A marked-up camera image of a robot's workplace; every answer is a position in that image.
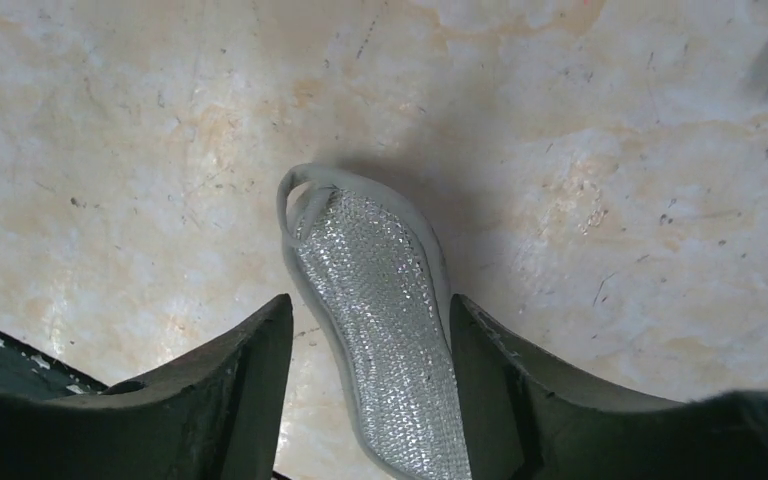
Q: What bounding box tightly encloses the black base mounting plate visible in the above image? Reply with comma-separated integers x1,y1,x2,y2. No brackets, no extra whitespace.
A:
0,331,107,400

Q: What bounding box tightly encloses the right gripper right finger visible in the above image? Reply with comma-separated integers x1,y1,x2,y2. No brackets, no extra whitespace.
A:
450,294,768,479

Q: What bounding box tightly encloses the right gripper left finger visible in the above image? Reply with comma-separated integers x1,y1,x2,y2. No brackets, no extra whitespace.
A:
0,294,293,479

